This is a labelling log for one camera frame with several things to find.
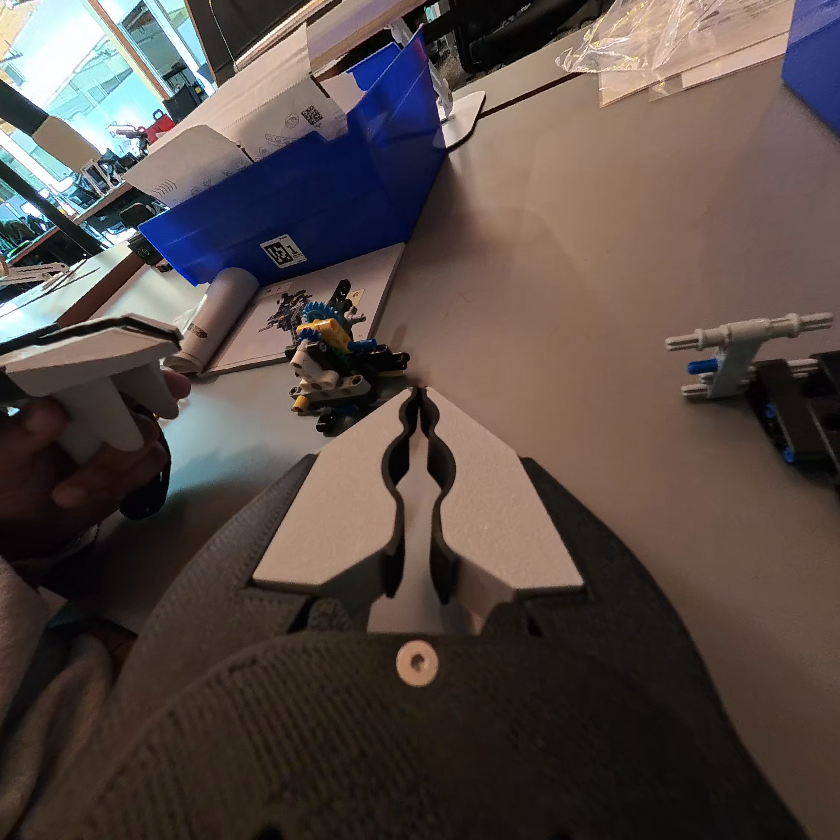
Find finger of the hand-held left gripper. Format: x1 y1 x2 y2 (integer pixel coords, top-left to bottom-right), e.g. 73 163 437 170
3 331 183 462
0 316 183 358

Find plain blue plastic bin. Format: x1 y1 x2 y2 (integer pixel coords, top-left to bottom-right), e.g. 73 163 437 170
781 0 840 120

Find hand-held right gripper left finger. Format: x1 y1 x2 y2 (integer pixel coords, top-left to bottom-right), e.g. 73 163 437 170
252 386 421 599

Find white paper sheets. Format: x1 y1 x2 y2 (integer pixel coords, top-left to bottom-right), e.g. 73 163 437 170
597 10 798 107

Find white stand base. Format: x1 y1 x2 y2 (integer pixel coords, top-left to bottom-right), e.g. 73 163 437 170
436 88 487 151

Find clear plastic bag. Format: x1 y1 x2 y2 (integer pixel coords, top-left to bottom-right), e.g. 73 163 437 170
554 0 756 91

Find blue plastic bin with tag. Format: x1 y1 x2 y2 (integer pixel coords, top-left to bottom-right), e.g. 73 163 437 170
138 26 448 287

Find lego instruction booklet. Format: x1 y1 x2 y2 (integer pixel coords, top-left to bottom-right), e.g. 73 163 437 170
164 243 408 376

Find grey and black lego assembly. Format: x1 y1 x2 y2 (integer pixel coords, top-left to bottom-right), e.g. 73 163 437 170
665 314 840 501

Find multicoloured lego gear assembly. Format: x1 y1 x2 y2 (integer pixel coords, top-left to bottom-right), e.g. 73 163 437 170
285 279 412 438

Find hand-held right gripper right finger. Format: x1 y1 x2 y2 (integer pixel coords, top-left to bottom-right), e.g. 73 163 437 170
420 386 585 635

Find person's left forearm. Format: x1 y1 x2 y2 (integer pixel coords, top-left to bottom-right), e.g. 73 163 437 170
0 558 132 840

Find person's left hand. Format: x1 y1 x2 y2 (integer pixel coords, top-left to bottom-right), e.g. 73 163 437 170
0 369 193 563

